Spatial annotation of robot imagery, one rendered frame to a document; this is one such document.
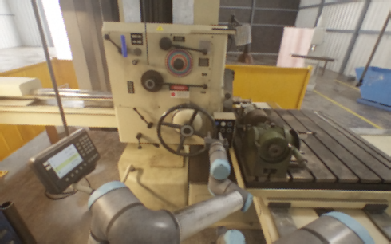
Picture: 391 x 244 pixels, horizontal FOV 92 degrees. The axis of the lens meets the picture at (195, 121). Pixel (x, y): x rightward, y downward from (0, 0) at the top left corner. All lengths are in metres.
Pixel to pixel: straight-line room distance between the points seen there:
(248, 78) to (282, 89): 0.74
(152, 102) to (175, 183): 0.82
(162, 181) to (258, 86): 2.84
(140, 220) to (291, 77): 3.95
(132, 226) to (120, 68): 1.03
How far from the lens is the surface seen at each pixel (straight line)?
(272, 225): 1.55
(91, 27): 2.13
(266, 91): 4.11
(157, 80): 1.30
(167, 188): 1.90
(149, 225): 0.54
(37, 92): 2.18
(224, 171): 0.94
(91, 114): 1.93
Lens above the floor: 1.90
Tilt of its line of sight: 27 degrees down
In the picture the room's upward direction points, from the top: 2 degrees clockwise
